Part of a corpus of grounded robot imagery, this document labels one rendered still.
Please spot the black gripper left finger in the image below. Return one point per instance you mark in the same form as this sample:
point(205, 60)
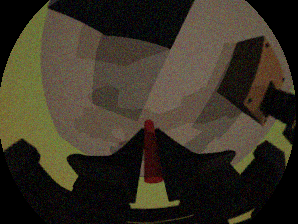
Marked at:
point(122, 167)

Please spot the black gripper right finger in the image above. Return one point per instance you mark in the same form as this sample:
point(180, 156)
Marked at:
point(181, 166)

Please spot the red peg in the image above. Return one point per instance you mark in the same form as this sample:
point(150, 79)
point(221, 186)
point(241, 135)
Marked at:
point(152, 165)

